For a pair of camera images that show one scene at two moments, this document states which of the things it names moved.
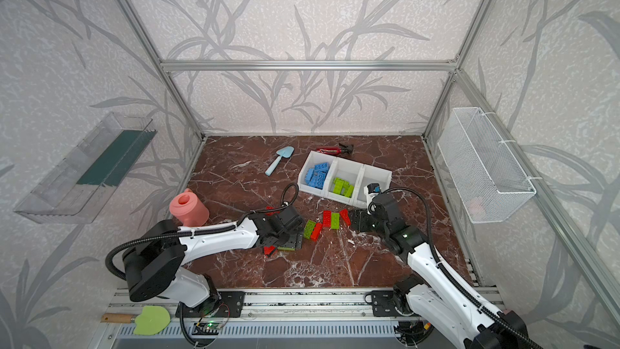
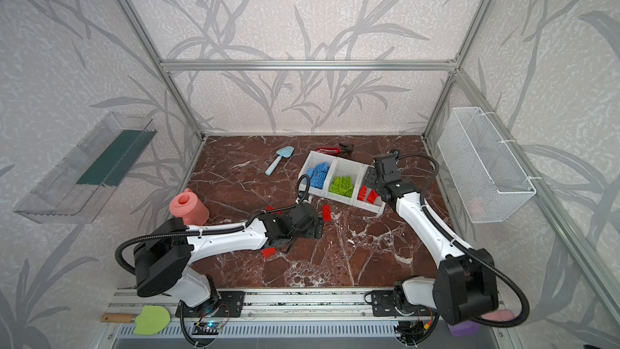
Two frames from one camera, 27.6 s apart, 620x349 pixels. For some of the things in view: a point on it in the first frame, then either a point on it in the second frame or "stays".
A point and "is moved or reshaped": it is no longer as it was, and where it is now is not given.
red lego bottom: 268,250 stays
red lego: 326,218 is moved or reshaped
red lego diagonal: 345,216 → 362,192
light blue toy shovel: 286,152 stays
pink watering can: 186,205 stays
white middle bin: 350,172 stays
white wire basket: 487,177 stays
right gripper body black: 367,220 → 383,167
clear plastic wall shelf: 77,187 stays
